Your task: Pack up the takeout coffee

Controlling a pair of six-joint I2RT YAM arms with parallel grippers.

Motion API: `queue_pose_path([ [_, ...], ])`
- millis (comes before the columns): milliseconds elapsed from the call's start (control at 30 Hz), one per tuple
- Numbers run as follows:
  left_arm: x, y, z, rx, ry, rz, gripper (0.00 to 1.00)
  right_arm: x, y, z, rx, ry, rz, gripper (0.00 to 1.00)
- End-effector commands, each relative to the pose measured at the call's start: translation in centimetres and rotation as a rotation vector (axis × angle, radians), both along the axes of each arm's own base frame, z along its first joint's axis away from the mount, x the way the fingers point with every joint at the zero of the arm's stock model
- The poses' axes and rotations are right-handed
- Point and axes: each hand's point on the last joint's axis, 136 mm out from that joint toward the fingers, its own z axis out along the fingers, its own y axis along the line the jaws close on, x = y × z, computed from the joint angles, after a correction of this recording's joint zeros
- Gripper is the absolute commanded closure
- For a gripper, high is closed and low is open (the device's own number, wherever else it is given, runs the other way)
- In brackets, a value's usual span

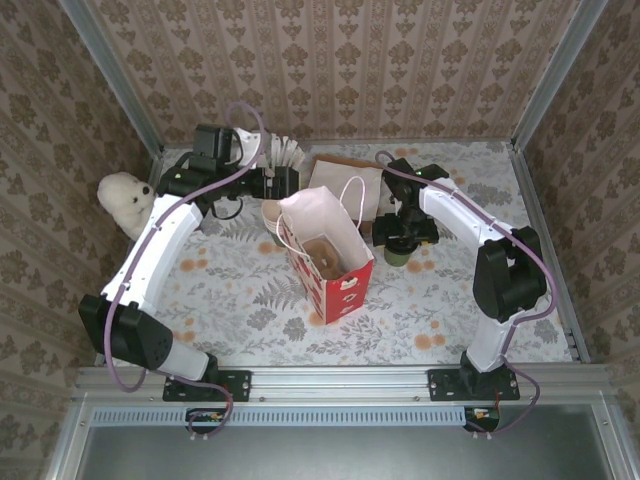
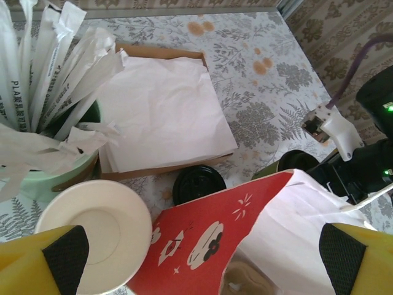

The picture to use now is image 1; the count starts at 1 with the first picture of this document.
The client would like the green paper coffee cup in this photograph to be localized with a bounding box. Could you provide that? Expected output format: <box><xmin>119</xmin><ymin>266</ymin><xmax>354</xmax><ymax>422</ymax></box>
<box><xmin>383</xmin><ymin>245</ymin><xmax>417</xmax><ymax>267</ymax></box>

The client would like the stack of paper cups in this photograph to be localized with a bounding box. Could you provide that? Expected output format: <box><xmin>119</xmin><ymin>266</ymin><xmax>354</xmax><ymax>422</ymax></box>
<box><xmin>260</xmin><ymin>199</ymin><xmax>294</xmax><ymax>249</ymax></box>

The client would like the red white paper gift bag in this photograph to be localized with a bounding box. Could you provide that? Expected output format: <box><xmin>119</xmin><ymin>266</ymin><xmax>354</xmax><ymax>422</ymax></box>
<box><xmin>275</xmin><ymin>175</ymin><xmax>376</xmax><ymax>326</ymax></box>

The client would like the brown pulp cup carrier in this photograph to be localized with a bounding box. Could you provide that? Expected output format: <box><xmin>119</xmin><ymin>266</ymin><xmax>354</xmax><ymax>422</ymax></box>
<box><xmin>299</xmin><ymin>238</ymin><xmax>347</xmax><ymax>279</ymax></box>

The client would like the white napkin stack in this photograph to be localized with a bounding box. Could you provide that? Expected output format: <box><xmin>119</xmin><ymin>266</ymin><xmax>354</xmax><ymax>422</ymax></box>
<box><xmin>309</xmin><ymin>162</ymin><xmax>384</xmax><ymax>221</ymax></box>

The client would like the brown cardboard tray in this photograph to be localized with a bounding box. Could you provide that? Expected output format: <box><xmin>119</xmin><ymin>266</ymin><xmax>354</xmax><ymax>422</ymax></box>
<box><xmin>307</xmin><ymin>154</ymin><xmax>386</xmax><ymax>236</ymax></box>

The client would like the white plush dog toy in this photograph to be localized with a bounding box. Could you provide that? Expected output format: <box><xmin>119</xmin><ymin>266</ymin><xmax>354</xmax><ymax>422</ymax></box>
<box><xmin>96</xmin><ymin>171</ymin><xmax>156</xmax><ymax>241</ymax></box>

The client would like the grey metal panel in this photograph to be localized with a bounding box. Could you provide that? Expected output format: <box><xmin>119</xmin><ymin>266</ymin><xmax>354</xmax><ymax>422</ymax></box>
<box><xmin>74</xmin><ymin>424</ymin><xmax>619</xmax><ymax>480</ymax></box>

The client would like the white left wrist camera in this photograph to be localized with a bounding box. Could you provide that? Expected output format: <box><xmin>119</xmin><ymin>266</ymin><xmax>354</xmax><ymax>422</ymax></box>
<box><xmin>232</xmin><ymin>126</ymin><xmax>267</xmax><ymax>169</ymax></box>

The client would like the thin black cable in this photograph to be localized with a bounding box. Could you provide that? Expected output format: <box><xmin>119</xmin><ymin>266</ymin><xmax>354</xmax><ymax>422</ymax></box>
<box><xmin>207</xmin><ymin>197</ymin><xmax>244</xmax><ymax>221</ymax></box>

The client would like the aluminium frame post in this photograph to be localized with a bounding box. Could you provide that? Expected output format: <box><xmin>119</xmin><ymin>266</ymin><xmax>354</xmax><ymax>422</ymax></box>
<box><xmin>509</xmin><ymin>0</ymin><xmax>609</xmax><ymax>151</ymax></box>
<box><xmin>58</xmin><ymin>0</ymin><xmax>166</xmax><ymax>157</ymax></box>

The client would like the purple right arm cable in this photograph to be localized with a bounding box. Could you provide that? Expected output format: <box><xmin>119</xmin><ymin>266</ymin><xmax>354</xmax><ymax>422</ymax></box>
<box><xmin>374</xmin><ymin>149</ymin><xmax>557</xmax><ymax>441</ymax></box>

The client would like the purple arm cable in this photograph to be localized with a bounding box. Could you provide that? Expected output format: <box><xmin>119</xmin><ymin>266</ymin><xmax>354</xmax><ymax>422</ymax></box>
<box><xmin>374</xmin><ymin>149</ymin><xmax>557</xmax><ymax>441</ymax></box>
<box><xmin>107</xmin><ymin>101</ymin><xmax>269</xmax><ymax>441</ymax></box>

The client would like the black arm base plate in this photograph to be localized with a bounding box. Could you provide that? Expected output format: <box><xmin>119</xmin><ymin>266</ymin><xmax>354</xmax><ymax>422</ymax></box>
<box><xmin>163</xmin><ymin>368</ymin><xmax>252</xmax><ymax>403</ymax></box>
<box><xmin>428</xmin><ymin>368</ymin><xmax>521</xmax><ymax>403</ymax></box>

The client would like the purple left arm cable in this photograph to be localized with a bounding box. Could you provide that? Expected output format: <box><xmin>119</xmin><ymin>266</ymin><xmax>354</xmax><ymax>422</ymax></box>
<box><xmin>107</xmin><ymin>101</ymin><xmax>269</xmax><ymax>441</ymax></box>

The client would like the aluminium front rail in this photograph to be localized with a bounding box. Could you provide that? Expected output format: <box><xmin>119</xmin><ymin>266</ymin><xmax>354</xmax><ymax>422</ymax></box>
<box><xmin>74</xmin><ymin>363</ymin><xmax>615</xmax><ymax>405</ymax></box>

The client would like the white slotted cable duct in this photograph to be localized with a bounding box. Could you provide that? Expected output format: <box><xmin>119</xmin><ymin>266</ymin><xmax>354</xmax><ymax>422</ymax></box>
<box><xmin>92</xmin><ymin>405</ymin><xmax>471</xmax><ymax>428</ymax></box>

